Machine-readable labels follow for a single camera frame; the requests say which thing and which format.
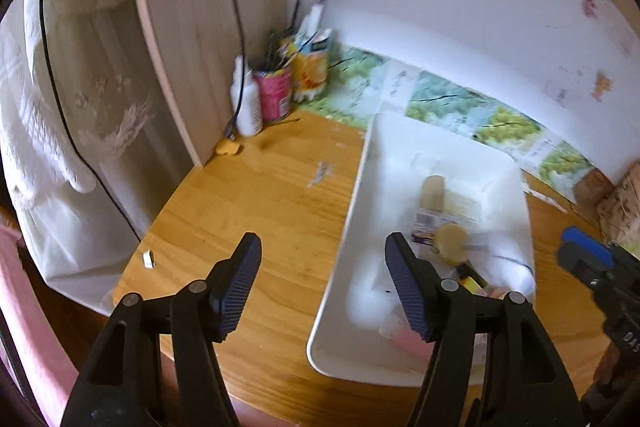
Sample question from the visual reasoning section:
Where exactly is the multicolour rubik's cube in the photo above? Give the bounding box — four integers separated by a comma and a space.
460, 277, 490, 297

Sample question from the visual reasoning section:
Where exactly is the pink and white clip toy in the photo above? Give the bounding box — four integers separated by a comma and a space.
378, 314, 434, 361

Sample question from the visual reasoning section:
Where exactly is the white plastic storage bin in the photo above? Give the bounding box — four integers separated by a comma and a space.
307, 113, 536, 387

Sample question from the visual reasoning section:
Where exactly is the gold oval compact case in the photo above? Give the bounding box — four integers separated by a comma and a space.
433, 223, 469, 267

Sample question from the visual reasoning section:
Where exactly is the translucent plastic box with barcode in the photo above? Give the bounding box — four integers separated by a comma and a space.
410, 191, 480, 245

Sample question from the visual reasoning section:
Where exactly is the white wall charger 80W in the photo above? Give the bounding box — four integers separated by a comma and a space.
346, 249, 399, 331

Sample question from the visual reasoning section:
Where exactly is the beige angular case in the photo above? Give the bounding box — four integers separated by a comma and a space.
420, 176, 445, 212

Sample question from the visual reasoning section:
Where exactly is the brown cardboard sheet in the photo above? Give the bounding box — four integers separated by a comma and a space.
573, 168, 614, 207

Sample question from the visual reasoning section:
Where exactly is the beige letter print bag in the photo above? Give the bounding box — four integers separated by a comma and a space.
597, 161, 640, 257

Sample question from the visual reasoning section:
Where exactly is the white lace curtain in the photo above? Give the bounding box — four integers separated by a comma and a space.
1, 0, 192, 314

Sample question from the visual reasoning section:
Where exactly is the grape pattern paper backdrop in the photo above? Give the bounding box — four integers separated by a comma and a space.
302, 44, 594, 202

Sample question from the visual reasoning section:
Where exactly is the white spray bottle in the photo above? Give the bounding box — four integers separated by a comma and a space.
230, 55, 262, 138

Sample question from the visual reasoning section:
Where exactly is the red pen can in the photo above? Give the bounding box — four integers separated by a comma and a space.
253, 68, 292, 122

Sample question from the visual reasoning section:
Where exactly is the yellow bear wall sticker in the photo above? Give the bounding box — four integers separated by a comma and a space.
591, 72, 612, 103

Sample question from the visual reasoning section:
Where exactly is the red wall sticker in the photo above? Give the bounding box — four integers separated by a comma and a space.
582, 0, 598, 20

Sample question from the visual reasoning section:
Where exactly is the black cable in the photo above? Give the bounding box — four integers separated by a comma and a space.
38, 0, 246, 242

